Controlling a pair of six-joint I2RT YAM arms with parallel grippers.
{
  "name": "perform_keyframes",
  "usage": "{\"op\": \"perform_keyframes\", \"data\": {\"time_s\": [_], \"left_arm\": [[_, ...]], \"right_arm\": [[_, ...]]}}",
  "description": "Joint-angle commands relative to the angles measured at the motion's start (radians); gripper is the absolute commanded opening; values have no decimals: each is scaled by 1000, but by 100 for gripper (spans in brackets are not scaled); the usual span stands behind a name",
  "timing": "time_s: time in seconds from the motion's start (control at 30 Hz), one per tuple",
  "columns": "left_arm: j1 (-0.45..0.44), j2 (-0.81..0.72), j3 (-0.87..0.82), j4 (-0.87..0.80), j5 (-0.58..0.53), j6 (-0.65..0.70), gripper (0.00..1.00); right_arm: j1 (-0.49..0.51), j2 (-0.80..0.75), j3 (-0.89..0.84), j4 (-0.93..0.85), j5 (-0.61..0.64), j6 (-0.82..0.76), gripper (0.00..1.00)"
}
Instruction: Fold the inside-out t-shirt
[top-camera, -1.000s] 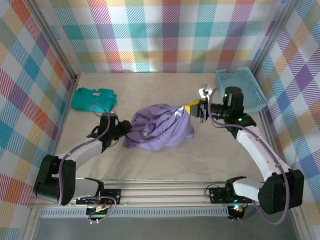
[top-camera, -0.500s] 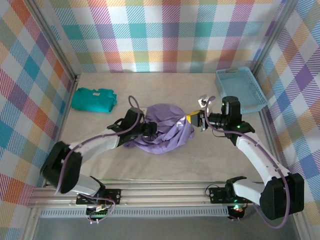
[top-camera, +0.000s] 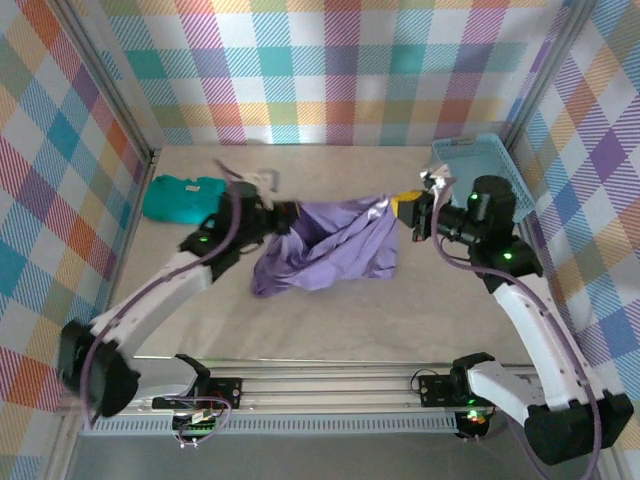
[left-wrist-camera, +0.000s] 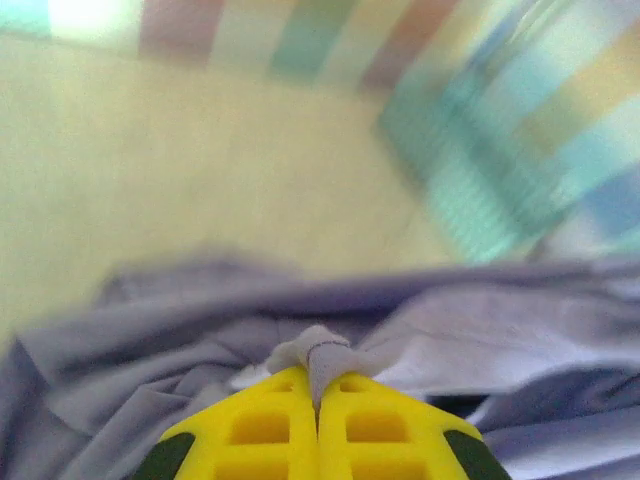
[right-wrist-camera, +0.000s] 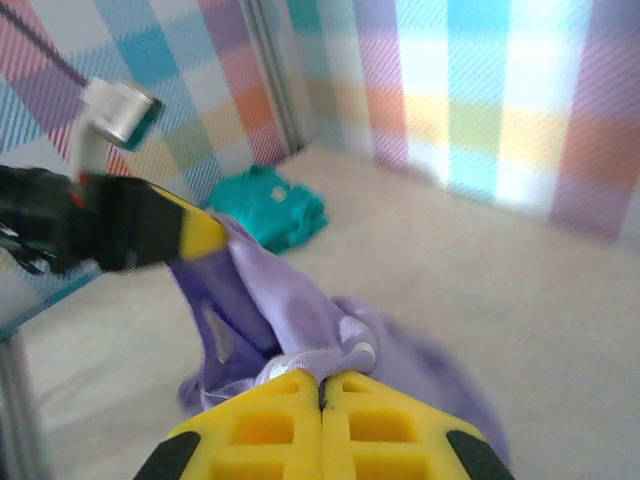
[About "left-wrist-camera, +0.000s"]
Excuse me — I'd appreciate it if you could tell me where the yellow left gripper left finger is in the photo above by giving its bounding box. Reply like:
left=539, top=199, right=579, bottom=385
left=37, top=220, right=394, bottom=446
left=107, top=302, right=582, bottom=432
left=137, top=367, right=321, bottom=480

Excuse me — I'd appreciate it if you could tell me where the purple t-shirt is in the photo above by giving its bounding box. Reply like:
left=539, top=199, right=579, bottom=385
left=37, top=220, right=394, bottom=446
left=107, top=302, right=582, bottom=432
left=0, top=257, right=640, bottom=480

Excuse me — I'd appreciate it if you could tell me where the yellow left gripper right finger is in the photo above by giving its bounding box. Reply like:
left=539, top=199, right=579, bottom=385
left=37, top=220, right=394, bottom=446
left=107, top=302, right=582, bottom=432
left=317, top=374, right=514, bottom=480

